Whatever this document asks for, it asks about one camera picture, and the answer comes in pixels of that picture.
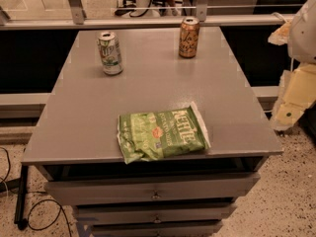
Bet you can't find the orange soda can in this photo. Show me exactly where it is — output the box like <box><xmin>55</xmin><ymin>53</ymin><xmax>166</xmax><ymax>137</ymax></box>
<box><xmin>179</xmin><ymin>17</ymin><xmax>199</xmax><ymax>58</ymax></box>

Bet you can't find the green chip bag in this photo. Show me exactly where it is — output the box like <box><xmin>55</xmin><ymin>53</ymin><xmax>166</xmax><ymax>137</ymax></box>
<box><xmin>118</xmin><ymin>102</ymin><xmax>210</xmax><ymax>164</ymax></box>

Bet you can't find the black floor cable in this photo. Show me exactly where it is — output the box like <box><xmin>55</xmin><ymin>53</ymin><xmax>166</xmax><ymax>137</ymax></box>
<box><xmin>0</xmin><ymin>146</ymin><xmax>73</xmax><ymax>237</ymax></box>

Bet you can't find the metal window rail frame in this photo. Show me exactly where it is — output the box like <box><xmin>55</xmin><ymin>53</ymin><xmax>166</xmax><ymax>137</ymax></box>
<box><xmin>0</xmin><ymin>0</ymin><xmax>316</xmax><ymax>32</ymax></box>

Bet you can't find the top grey drawer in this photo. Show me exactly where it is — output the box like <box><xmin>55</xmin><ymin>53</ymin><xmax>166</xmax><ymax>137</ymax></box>
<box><xmin>44</xmin><ymin>173</ymin><xmax>260</xmax><ymax>205</ymax></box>

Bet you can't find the green white soda can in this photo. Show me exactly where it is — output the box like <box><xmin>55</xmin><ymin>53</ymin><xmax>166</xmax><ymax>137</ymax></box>
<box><xmin>97</xmin><ymin>32</ymin><xmax>123</xmax><ymax>75</ymax></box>

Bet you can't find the black metal floor stand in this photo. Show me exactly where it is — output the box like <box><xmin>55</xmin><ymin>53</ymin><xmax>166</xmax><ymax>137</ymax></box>
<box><xmin>14</xmin><ymin>166</ymin><xmax>28</xmax><ymax>230</ymax></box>

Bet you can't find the grey drawer cabinet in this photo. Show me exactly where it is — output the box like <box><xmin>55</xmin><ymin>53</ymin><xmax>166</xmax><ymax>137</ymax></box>
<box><xmin>23</xmin><ymin>28</ymin><xmax>281</xmax><ymax>237</ymax></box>

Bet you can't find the bottom grey drawer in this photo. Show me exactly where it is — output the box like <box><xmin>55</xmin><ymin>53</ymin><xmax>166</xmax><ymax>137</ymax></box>
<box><xmin>92</xmin><ymin>220</ymin><xmax>222</xmax><ymax>237</ymax></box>

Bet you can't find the middle grey drawer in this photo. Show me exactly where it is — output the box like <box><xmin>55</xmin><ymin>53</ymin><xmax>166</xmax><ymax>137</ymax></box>
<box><xmin>75</xmin><ymin>202</ymin><xmax>236</xmax><ymax>225</ymax></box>

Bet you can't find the grey drawer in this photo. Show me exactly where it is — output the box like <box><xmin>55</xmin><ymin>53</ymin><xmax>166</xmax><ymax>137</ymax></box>
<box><xmin>75</xmin><ymin>202</ymin><xmax>236</xmax><ymax>225</ymax></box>
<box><xmin>92</xmin><ymin>220</ymin><xmax>222</xmax><ymax>237</ymax></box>
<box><xmin>44</xmin><ymin>173</ymin><xmax>260</xmax><ymax>205</ymax></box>

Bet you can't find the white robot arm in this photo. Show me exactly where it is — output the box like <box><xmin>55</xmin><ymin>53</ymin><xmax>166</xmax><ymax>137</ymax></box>
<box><xmin>268</xmin><ymin>0</ymin><xmax>316</xmax><ymax>131</ymax></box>

